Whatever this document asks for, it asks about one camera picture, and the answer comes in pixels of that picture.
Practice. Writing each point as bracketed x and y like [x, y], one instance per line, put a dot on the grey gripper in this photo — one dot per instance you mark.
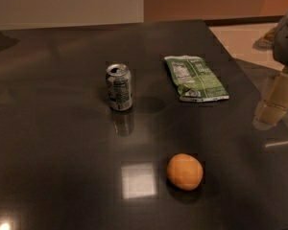
[287, 42]

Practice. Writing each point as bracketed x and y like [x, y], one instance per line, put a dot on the orange fruit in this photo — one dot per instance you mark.
[185, 172]

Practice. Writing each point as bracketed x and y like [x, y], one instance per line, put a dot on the green chip bag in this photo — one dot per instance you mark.
[195, 81]

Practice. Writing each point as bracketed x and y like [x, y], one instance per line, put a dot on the silver green soda can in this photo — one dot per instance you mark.
[119, 84]

